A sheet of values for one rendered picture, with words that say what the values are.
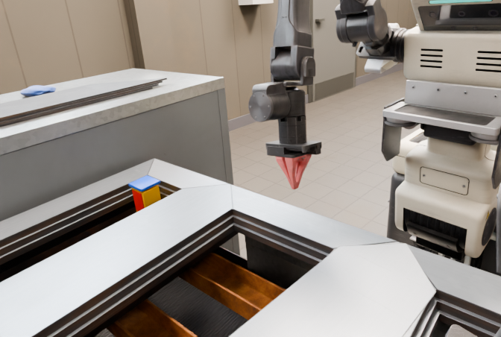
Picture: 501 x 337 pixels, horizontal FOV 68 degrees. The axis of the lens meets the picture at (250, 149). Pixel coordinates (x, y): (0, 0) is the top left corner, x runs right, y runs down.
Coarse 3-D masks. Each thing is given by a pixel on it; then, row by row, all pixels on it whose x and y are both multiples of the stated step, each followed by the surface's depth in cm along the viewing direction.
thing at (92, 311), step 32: (128, 192) 103; (160, 192) 104; (64, 224) 91; (224, 224) 85; (256, 224) 83; (0, 256) 81; (160, 256) 73; (192, 256) 78; (320, 256) 73; (128, 288) 68; (64, 320) 60; (96, 320) 63; (416, 320) 55; (448, 320) 59; (480, 320) 56
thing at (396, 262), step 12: (360, 252) 69; (372, 252) 69; (384, 252) 69; (396, 252) 69; (384, 264) 66; (396, 264) 66; (408, 264) 66; (408, 276) 63; (420, 276) 63; (432, 288) 60
